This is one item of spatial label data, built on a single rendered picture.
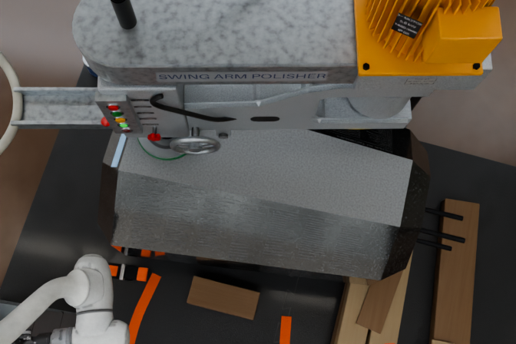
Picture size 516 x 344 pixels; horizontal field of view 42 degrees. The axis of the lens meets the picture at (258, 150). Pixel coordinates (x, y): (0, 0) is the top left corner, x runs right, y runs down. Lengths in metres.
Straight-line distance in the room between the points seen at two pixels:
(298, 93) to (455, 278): 1.64
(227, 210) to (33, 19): 1.69
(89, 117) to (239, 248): 0.73
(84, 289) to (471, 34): 1.22
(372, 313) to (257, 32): 1.67
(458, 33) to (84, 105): 1.28
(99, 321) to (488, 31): 1.27
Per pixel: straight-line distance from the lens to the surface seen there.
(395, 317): 2.97
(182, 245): 2.50
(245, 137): 2.37
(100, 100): 1.72
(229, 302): 2.97
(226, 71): 1.55
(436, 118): 3.40
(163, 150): 2.32
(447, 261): 3.16
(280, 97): 1.77
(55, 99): 2.23
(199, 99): 1.82
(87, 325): 1.97
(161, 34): 1.57
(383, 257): 2.44
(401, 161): 2.42
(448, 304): 3.15
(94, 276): 1.97
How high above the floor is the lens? 3.10
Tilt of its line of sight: 74 degrees down
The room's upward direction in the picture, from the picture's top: 4 degrees clockwise
